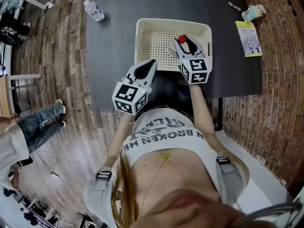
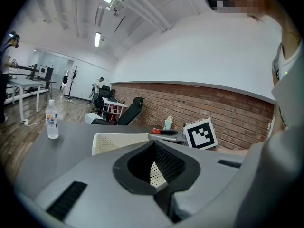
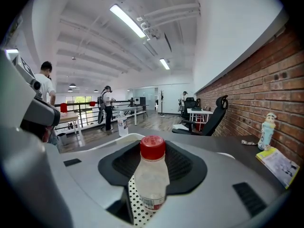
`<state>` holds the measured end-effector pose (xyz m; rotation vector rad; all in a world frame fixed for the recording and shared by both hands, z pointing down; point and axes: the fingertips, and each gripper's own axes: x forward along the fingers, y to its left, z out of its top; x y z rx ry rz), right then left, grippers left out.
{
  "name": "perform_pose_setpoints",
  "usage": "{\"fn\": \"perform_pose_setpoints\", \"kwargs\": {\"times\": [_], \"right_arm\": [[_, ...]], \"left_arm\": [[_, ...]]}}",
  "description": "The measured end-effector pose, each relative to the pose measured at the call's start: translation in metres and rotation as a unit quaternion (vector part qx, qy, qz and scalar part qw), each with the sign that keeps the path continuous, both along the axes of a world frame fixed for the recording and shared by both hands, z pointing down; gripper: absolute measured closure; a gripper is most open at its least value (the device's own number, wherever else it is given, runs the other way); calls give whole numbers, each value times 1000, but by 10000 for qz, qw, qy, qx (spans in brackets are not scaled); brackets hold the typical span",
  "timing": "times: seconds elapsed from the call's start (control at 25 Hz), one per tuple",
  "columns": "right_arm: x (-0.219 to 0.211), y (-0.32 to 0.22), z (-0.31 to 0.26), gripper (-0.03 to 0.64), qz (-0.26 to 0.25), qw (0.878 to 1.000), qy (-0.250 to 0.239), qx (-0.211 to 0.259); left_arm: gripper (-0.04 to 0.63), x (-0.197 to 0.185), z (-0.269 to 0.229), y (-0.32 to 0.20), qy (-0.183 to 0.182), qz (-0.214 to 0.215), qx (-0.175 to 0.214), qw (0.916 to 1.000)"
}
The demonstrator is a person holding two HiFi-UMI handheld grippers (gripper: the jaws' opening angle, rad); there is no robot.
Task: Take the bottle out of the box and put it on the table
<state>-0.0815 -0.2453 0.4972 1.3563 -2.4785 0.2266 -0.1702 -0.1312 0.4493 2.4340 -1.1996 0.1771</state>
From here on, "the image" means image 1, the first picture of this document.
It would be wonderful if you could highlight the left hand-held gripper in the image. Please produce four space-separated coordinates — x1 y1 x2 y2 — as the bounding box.
111 59 158 116

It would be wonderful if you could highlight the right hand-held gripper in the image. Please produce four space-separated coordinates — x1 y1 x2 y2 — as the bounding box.
173 34 213 85

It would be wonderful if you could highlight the cream perforated plastic basket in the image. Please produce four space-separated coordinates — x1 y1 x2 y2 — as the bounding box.
134 18 213 72

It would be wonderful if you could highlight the clear water bottle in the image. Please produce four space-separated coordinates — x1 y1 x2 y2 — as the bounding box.
83 0 105 22

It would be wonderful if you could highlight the person's left forearm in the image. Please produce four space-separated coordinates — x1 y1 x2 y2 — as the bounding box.
106 114 136 167

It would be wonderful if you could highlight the person's right forearm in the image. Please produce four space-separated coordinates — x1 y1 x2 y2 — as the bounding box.
189 83 215 143

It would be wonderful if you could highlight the dark grey table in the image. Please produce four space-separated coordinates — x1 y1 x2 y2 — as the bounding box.
85 0 263 131

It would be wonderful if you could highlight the black waist pack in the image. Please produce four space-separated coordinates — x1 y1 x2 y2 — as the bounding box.
176 83 192 101

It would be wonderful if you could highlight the yellow-green booklet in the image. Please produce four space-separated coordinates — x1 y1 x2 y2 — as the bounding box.
235 20 263 57

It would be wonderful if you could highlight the person's white printed shirt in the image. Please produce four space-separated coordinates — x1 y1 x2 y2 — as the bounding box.
83 106 250 228

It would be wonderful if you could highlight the cartoon figurine toy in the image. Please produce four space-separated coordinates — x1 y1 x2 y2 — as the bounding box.
241 4 267 22

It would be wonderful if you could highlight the wooden desk with white legs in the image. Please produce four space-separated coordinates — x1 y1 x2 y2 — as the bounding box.
0 73 42 118

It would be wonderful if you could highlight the patterned strap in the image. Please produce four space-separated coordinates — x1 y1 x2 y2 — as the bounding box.
228 1 244 12

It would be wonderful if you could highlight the gold pendant necklace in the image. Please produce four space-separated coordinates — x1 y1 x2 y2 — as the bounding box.
142 152 198 206

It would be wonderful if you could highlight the grey shoulder strap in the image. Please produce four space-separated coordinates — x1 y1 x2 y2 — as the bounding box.
83 166 114 223
215 151 249 205

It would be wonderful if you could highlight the white metal-frame table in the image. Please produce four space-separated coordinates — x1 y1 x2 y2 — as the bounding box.
0 0 48 76

